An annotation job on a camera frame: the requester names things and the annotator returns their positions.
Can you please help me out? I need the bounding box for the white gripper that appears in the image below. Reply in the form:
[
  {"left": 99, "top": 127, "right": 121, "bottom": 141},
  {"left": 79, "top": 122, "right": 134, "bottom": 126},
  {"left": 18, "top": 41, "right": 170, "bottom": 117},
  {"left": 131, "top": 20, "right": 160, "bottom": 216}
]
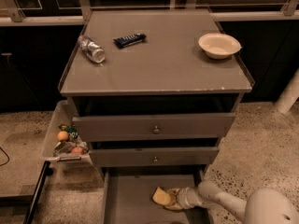
[{"left": 164, "top": 188, "right": 204, "bottom": 211}]

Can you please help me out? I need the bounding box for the yellow sponge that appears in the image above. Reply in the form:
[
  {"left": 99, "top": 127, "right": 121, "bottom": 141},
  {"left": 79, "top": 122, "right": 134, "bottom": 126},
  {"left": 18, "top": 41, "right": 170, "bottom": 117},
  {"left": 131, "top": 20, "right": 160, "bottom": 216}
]
[{"left": 152, "top": 187, "right": 176, "bottom": 206}]

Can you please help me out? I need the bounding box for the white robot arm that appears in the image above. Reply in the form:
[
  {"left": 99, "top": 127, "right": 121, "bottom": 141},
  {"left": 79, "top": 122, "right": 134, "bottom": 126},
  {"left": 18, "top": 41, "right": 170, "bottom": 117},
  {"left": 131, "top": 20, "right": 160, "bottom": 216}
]
[{"left": 166, "top": 104, "right": 299, "bottom": 224}]

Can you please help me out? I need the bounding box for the grey middle drawer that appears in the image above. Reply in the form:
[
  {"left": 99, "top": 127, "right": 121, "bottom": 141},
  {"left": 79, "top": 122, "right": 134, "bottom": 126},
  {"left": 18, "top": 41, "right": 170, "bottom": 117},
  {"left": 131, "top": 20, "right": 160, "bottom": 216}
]
[{"left": 89, "top": 147, "right": 219, "bottom": 167}]

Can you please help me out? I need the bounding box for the grey drawer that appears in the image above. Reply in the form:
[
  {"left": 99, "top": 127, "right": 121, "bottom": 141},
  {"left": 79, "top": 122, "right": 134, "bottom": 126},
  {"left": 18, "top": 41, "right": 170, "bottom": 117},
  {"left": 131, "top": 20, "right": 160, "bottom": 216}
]
[
  {"left": 72, "top": 113, "right": 235, "bottom": 142},
  {"left": 101, "top": 166, "right": 212, "bottom": 224},
  {"left": 89, "top": 147, "right": 219, "bottom": 167}
]

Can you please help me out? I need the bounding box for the grey bottom drawer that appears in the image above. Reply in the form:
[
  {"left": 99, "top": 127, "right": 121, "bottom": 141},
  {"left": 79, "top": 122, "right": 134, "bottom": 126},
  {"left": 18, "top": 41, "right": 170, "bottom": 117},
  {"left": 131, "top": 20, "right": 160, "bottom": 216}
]
[{"left": 101, "top": 166, "right": 212, "bottom": 224}]

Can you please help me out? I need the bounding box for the grey top drawer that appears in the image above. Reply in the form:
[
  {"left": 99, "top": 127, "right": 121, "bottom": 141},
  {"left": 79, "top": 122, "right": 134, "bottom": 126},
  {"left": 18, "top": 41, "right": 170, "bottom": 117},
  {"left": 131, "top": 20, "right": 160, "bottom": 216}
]
[{"left": 72, "top": 113, "right": 235, "bottom": 142}]

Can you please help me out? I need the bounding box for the grey drawer cabinet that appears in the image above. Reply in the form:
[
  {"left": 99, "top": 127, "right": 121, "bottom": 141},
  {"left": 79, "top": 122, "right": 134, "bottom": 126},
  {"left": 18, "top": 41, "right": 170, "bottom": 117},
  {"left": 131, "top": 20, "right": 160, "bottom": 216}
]
[{"left": 58, "top": 8, "right": 255, "bottom": 224}]

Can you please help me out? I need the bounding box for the red apple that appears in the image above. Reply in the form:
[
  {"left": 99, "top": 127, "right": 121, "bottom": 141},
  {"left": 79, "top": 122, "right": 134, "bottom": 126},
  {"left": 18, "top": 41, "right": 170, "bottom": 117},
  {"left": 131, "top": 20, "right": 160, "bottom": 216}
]
[{"left": 71, "top": 147, "right": 84, "bottom": 154}]

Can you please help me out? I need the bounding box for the green snack bag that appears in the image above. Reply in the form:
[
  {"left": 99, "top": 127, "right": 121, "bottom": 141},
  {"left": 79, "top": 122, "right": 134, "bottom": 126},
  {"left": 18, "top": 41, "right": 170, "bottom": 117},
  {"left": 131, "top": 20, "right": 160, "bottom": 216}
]
[{"left": 59, "top": 124, "right": 78, "bottom": 141}]

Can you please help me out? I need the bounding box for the clear plastic storage bin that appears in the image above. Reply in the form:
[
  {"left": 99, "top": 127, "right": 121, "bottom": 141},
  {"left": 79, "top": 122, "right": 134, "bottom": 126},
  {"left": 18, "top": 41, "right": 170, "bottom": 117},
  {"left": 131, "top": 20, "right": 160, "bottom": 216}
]
[{"left": 43, "top": 100, "right": 92, "bottom": 167}]

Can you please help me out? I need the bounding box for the silver foil snack packet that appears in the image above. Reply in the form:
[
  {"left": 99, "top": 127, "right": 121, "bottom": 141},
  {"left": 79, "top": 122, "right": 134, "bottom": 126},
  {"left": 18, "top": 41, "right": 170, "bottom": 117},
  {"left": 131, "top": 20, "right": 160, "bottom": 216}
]
[{"left": 53, "top": 141, "right": 73, "bottom": 156}]

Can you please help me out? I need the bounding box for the orange fruit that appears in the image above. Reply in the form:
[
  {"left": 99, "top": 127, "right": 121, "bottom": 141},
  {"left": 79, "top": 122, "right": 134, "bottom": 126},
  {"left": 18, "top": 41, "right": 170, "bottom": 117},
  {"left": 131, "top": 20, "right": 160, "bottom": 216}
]
[{"left": 57, "top": 131, "right": 68, "bottom": 141}]

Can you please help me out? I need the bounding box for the black metal bar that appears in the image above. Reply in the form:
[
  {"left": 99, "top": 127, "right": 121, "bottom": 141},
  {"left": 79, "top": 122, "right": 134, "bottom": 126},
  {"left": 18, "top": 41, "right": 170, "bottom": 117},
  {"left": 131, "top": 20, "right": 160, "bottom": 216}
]
[{"left": 23, "top": 161, "right": 51, "bottom": 224}]

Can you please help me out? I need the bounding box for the white paper bowl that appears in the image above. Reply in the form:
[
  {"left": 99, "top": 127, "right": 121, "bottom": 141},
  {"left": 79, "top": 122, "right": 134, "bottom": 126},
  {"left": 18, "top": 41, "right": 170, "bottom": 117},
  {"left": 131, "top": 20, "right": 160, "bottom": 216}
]
[{"left": 198, "top": 33, "right": 242, "bottom": 60}]

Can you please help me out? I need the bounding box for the dark blue snack bar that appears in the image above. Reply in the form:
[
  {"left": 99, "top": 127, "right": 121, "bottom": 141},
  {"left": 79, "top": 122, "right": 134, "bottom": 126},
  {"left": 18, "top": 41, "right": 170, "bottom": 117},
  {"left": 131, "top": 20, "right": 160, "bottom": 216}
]
[{"left": 113, "top": 34, "right": 147, "bottom": 49}]

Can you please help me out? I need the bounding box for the black floor cable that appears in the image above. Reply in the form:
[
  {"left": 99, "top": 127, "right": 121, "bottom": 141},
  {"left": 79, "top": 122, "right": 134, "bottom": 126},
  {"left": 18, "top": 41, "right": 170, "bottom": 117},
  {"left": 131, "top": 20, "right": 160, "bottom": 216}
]
[{"left": 0, "top": 147, "right": 10, "bottom": 167}]

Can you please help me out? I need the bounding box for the metal railing frame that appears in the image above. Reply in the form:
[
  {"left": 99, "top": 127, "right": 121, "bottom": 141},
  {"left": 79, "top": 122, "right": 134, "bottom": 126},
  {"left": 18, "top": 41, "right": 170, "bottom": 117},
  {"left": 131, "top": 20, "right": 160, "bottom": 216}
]
[{"left": 0, "top": 0, "right": 299, "bottom": 27}]

